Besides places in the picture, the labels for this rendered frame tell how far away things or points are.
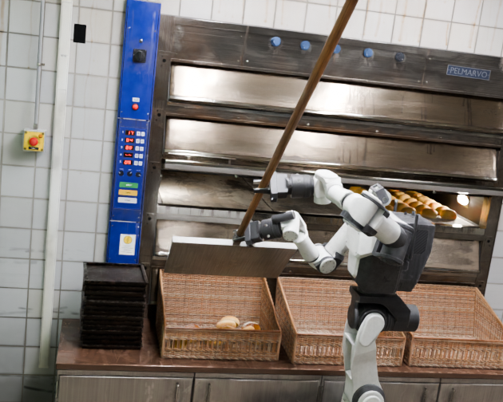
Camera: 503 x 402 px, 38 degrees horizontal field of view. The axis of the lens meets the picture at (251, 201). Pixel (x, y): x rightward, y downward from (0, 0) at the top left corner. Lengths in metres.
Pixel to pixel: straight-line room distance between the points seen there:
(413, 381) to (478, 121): 1.40
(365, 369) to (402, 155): 1.29
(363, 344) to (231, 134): 1.27
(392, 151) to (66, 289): 1.81
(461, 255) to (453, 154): 0.57
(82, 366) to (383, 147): 1.85
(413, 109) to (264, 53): 0.83
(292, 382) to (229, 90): 1.43
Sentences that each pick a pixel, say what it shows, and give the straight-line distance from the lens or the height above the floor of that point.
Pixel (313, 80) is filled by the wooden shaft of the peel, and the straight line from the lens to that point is 2.17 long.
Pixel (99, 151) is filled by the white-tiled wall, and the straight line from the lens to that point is 3.61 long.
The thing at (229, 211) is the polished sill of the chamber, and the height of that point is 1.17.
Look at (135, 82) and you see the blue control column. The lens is 3.55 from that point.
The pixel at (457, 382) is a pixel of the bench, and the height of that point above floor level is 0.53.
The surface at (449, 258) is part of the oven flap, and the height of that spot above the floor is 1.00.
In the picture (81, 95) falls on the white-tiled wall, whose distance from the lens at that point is 3.58.
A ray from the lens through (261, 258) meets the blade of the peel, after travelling 3.32.
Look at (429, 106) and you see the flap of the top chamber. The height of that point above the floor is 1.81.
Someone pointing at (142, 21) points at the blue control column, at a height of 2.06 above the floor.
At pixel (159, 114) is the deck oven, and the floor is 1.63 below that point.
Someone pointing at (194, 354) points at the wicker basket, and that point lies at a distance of 3.47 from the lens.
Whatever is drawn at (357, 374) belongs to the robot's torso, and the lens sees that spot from 3.14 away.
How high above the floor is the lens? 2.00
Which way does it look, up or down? 12 degrees down
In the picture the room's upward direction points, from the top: 7 degrees clockwise
